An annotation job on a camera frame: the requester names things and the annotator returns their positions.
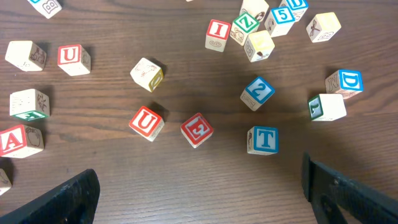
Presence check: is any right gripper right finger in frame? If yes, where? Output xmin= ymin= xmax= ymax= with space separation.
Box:
xmin=301 ymin=152 xmax=397 ymax=224

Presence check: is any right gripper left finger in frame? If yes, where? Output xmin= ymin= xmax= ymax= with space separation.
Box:
xmin=1 ymin=169 xmax=100 ymax=223

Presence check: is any green N block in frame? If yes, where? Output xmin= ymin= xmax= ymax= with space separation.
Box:
xmin=0 ymin=169 xmax=12 ymax=195

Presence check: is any red A block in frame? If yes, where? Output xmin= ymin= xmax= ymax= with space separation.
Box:
xmin=1 ymin=124 xmax=44 ymax=159

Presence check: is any white block right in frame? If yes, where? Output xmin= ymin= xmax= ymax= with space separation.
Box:
xmin=308 ymin=94 xmax=347 ymax=121

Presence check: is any blue T block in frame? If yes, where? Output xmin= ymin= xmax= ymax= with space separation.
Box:
xmin=247 ymin=126 xmax=279 ymax=156

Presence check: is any red U block lower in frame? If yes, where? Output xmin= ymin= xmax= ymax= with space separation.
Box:
xmin=129 ymin=106 xmax=165 ymax=142

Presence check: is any red u block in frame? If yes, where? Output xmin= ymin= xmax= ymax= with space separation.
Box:
xmin=129 ymin=106 xmax=165 ymax=142
xmin=57 ymin=44 xmax=91 ymax=76

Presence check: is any white green picture block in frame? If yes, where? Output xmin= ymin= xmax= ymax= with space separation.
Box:
xmin=9 ymin=88 xmax=50 ymax=121

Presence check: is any blue D block right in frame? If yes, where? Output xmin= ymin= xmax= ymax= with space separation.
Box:
xmin=325 ymin=69 xmax=364 ymax=100

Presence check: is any blue d block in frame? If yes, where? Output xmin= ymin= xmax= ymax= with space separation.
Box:
xmin=279 ymin=0 xmax=309 ymax=22
xmin=325 ymin=69 xmax=364 ymax=100

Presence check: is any blue 2 block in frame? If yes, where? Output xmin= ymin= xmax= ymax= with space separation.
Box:
xmin=240 ymin=77 xmax=275 ymax=111

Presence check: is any red E block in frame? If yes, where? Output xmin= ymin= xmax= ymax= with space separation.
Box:
xmin=180 ymin=113 xmax=214 ymax=148

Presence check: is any red U block upper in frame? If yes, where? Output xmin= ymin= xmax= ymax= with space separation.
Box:
xmin=57 ymin=44 xmax=91 ymax=76

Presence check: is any white picture block middle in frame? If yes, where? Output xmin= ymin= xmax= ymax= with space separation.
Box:
xmin=130 ymin=58 xmax=164 ymax=92

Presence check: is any yellow block upper middle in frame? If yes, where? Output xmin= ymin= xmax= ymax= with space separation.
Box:
xmin=5 ymin=40 xmax=47 ymax=72

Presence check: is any yellow block below Z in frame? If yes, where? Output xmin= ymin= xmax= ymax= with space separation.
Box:
xmin=244 ymin=30 xmax=275 ymax=62

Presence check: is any yellow 8 block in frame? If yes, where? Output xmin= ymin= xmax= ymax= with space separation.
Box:
xmin=306 ymin=12 xmax=341 ymax=43

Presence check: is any blue 5 block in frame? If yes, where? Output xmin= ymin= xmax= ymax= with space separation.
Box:
xmin=264 ymin=6 xmax=295 ymax=37

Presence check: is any blue D block upper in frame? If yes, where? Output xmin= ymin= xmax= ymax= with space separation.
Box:
xmin=279 ymin=0 xmax=309 ymax=22

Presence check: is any green Z block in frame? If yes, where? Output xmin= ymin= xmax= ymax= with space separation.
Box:
xmin=230 ymin=12 xmax=259 ymax=46

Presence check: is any red I block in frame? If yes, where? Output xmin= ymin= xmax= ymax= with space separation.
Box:
xmin=205 ymin=19 xmax=231 ymax=52

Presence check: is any yellow block upper right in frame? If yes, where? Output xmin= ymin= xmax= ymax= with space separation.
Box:
xmin=239 ymin=0 xmax=269 ymax=22

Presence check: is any blue X block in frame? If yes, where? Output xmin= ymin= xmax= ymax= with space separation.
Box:
xmin=28 ymin=0 xmax=62 ymax=19

